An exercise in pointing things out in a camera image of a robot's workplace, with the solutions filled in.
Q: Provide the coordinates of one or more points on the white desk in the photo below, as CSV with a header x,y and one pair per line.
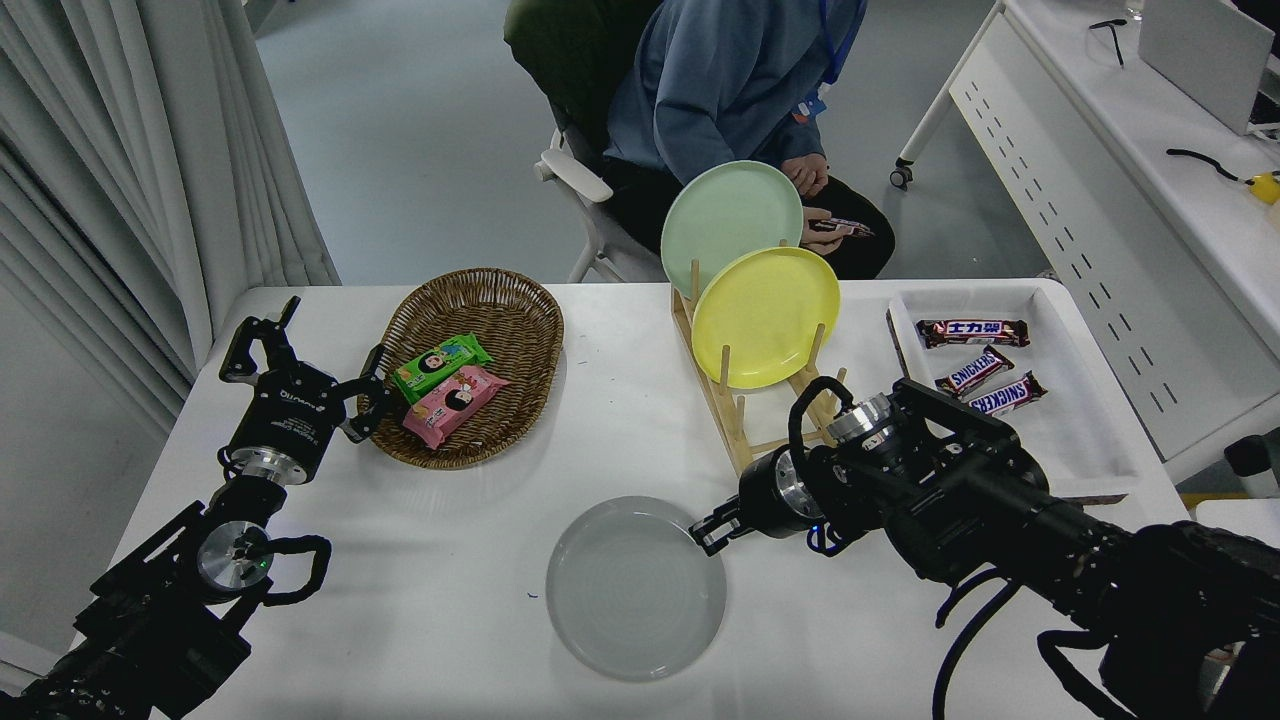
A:
x,y
1100,200

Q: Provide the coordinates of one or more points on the white laptop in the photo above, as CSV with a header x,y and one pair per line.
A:
x,y
1200,45

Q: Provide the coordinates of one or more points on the dark snack bar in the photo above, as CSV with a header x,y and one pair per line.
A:
x,y
850,228

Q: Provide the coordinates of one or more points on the pale green plate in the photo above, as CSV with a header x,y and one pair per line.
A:
x,y
725,215

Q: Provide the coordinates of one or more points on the white tray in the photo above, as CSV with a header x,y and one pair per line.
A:
x,y
1080,420

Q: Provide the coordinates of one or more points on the person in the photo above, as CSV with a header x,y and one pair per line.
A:
x,y
700,80

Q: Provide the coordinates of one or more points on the green snack pack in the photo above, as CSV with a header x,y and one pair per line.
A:
x,y
440,365

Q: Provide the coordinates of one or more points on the wooden plate rack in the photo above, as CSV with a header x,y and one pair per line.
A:
x,y
730,425

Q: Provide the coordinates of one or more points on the black glasses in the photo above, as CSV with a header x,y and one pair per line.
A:
x,y
1113,38

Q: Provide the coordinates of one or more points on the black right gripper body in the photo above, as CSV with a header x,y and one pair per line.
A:
x,y
762,500

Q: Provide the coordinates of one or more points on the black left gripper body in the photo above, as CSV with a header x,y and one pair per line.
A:
x,y
287,420

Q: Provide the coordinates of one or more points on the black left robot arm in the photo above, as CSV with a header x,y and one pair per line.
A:
x,y
150,620

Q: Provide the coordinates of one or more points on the brown snickers bar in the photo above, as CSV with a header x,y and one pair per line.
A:
x,y
1008,395
973,371

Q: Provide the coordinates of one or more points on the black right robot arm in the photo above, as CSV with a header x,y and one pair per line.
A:
x,y
980,500

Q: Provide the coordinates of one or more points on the white office chair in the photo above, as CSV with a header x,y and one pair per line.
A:
x,y
575,172

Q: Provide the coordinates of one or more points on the pink snack pack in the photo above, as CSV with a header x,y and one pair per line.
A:
x,y
455,403

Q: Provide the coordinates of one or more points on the person's right hand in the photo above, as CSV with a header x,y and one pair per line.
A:
x,y
806,175

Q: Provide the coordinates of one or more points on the white curtain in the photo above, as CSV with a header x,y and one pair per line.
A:
x,y
120,150

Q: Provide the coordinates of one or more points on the brown wicker basket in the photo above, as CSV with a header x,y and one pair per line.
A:
x,y
500,320

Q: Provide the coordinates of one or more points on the yellow plate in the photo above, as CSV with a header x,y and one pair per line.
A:
x,y
765,315

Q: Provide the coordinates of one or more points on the white side table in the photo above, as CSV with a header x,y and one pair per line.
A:
x,y
1245,512

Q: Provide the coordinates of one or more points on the person's left hand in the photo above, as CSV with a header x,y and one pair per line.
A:
x,y
815,228

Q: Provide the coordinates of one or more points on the yellow object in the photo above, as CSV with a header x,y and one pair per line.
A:
x,y
1267,187

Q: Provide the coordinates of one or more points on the snickers bar with chinese print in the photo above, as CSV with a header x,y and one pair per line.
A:
x,y
975,332

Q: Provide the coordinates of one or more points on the grey plate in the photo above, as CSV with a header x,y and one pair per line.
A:
x,y
635,590

